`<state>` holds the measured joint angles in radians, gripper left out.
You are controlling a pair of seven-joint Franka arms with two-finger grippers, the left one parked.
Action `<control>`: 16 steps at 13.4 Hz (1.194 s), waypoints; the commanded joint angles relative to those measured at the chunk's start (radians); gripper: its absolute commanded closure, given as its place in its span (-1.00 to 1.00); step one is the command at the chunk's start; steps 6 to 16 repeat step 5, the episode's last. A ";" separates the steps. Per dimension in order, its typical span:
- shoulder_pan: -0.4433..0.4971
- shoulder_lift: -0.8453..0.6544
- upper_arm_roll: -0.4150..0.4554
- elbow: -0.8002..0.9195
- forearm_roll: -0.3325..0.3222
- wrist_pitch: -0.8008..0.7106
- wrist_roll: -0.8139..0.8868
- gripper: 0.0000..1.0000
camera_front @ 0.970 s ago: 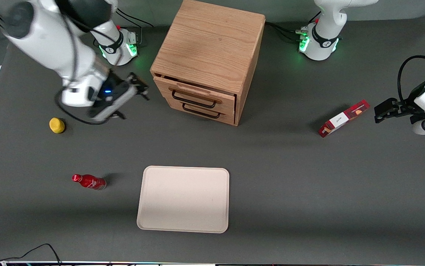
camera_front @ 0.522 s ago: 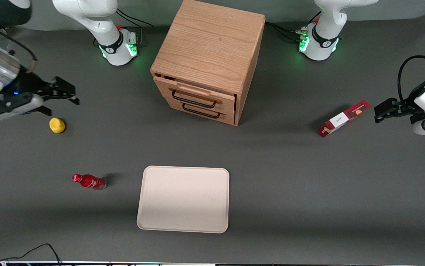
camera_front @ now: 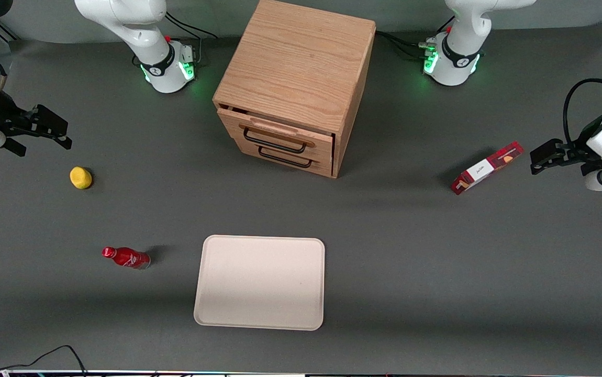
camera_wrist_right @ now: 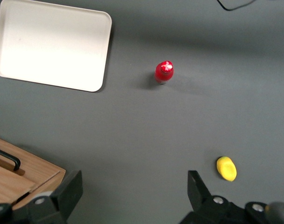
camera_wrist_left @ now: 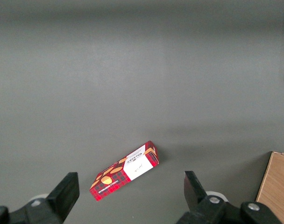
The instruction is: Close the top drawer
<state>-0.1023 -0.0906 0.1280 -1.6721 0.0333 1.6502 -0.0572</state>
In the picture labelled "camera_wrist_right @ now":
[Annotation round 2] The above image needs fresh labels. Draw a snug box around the black metal drawer handle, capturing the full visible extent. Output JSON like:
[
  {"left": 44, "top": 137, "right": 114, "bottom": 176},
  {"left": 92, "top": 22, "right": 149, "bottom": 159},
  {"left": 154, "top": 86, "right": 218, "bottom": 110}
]
[{"left": 0, "top": 146, "right": 21, "bottom": 173}]

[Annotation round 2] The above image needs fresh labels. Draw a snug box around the wooden drawer cabinet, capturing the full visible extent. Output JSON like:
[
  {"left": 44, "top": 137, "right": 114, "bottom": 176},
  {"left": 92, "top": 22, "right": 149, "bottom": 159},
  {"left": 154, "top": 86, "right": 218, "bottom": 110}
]
[{"left": 0, "top": 134, "right": 66, "bottom": 210}]

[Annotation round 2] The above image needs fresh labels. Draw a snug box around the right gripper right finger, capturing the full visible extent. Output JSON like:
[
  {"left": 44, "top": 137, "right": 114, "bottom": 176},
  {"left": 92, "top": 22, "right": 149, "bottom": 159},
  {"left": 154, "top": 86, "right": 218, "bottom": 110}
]
[{"left": 179, "top": 170, "right": 248, "bottom": 224}]

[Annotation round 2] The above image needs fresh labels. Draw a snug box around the wooden drawer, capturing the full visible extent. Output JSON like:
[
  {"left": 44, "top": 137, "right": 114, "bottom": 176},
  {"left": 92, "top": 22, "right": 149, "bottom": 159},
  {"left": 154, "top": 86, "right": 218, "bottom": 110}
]
[{"left": 0, "top": 137, "right": 61, "bottom": 194}]

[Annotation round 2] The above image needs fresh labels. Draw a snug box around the yellow lemon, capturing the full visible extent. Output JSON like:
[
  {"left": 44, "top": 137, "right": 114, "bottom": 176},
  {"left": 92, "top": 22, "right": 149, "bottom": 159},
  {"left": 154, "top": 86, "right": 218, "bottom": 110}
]
[{"left": 216, "top": 156, "right": 238, "bottom": 182}]

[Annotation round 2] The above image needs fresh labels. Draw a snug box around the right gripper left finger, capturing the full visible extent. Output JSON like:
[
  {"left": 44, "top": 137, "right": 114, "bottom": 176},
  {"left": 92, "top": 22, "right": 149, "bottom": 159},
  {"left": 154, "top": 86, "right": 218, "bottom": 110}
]
[{"left": 27, "top": 169, "right": 84, "bottom": 224}]

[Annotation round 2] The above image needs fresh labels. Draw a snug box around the beige plastic tray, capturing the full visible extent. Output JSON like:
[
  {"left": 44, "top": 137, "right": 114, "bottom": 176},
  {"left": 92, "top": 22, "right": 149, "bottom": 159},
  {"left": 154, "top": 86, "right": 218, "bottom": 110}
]
[{"left": 0, "top": 0, "right": 113, "bottom": 92}]

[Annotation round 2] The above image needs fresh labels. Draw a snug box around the red bottle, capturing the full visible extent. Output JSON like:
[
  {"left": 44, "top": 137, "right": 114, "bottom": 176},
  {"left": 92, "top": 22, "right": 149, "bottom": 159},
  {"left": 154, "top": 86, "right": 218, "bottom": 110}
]
[{"left": 155, "top": 60, "right": 175, "bottom": 85}]

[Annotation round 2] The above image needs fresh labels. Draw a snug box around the thin black table cable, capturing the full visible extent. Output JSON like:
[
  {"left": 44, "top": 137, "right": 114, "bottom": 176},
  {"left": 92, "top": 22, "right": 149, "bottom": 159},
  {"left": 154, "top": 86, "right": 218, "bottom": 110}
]
[{"left": 216, "top": 0, "right": 255, "bottom": 11}]

